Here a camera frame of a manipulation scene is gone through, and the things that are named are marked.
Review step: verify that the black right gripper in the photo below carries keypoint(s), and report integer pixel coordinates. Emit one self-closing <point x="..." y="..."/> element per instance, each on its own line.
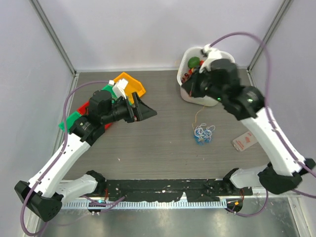
<point x="191" y="85"/>

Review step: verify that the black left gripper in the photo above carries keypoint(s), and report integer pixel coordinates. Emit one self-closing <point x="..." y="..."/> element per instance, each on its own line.
<point x="141" y="111"/>

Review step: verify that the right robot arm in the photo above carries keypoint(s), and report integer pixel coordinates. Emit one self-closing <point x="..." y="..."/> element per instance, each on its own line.
<point x="286" y="167"/>

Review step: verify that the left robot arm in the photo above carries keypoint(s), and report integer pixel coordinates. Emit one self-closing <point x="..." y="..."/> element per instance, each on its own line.
<point x="44" y="194"/>

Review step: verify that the red and yellow peaches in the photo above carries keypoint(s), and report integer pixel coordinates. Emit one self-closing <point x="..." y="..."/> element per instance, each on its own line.
<point x="190" y="71"/>

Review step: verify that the green lime fruit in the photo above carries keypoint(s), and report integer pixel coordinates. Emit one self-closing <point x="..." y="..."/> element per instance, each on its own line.
<point x="193" y="62"/>

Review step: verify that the white plastic fruit basket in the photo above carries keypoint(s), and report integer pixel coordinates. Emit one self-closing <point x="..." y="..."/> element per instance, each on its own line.
<point x="183" y="68"/>

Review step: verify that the green plastic bin beside yellow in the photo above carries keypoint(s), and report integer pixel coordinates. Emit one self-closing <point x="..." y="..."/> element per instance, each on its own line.
<point x="109" y="88"/>

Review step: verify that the red plastic bin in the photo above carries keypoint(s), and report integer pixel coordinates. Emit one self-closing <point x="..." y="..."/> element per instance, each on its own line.
<point x="83" y="110"/>

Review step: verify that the green plastic bin at end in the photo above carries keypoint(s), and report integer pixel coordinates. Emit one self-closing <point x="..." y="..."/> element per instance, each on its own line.
<point x="70" y="121"/>

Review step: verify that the red and white card box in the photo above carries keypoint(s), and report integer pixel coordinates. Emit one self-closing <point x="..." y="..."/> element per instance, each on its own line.
<point x="244" y="141"/>

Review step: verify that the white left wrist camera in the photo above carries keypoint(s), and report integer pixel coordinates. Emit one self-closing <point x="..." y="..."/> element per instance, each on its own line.
<point x="118" y="87"/>

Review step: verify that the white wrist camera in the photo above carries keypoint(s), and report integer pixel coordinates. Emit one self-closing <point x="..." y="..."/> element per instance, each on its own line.
<point x="118" y="87"/>
<point x="211" y="55"/>

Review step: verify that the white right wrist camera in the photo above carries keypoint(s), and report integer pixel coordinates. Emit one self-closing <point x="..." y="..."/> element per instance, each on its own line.
<point x="211" y="55"/>

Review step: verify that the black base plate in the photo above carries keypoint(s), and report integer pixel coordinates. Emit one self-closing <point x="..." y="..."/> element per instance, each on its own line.
<point x="168" y="190"/>

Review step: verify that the white perforated cable duct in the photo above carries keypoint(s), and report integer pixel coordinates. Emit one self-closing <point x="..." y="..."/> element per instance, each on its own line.
<point x="181" y="204"/>

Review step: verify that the right aluminium frame post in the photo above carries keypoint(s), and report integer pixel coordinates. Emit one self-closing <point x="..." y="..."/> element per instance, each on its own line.
<point x="281" y="12"/>

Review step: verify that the aluminium frame post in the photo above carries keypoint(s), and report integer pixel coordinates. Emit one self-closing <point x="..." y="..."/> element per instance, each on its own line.
<point x="281" y="12"/>
<point x="52" y="34"/>

